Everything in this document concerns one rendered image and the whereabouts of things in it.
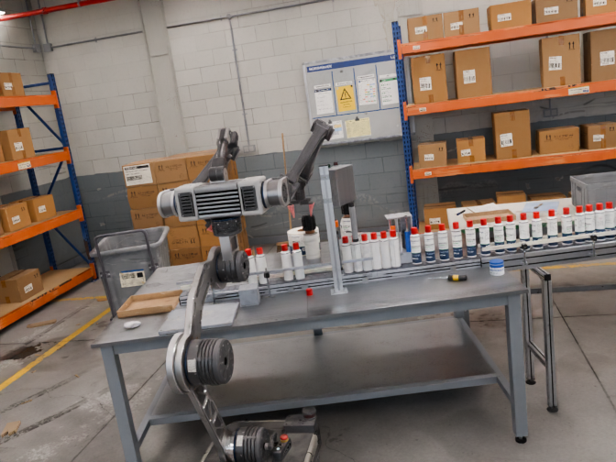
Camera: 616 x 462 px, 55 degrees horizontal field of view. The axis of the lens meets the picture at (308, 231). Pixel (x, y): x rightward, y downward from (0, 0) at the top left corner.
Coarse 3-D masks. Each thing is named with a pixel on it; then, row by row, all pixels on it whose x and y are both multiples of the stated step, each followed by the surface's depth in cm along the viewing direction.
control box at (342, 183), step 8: (336, 168) 298; (344, 168) 300; (352, 168) 307; (336, 176) 295; (344, 176) 300; (352, 176) 307; (336, 184) 295; (344, 184) 300; (352, 184) 307; (336, 192) 297; (344, 192) 301; (352, 192) 307; (336, 200) 298; (344, 200) 301; (352, 200) 307
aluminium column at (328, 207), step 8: (320, 168) 295; (328, 184) 297; (328, 192) 298; (328, 208) 300; (328, 216) 300; (328, 224) 301; (328, 232) 302; (328, 240) 303; (336, 240) 303; (336, 248) 304; (336, 256) 305; (336, 264) 306; (336, 272) 308; (336, 280) 308; (336, 288) 309
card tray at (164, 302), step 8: (136, 296) 340; (144, 296) 340; (152, 296) 340; (160, 296) 340; (168, 296) 340; (176, 296) 339; (128, 304) 334; (136, 304) 334; (144, 304) 332; (152, 304) 330; (160, 304) 328; (168, 304) 315; (176, 304) 324; (120, 312) 315; (128, 312) 315; (136, 312) 315; (144, 312) 315; (152, 312) 315; (160, 312) 315; (168, 312) 315
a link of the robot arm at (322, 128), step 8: (320, 120) 282; (320, 128) 281; (328, 128) 280; (312, 136) 280; (320, 136) 280; (312, 144) 279; (304, 152) 279; (312, 152) 280; (296, 160) 278; (304, 160) 278; (296, 168) 278; (280, 176) 278; (288, 176) 277; (296, 176) 277; (296, 184) 277
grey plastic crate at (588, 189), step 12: (576, 180) 423; (588, 180) 436; (600, 180) 435; (612, 180) 434; (576, 192) 427; (588, 192) 401; (600, 192) 400; (612, 192) 399; (576, 204) 430; (612, 204) 401
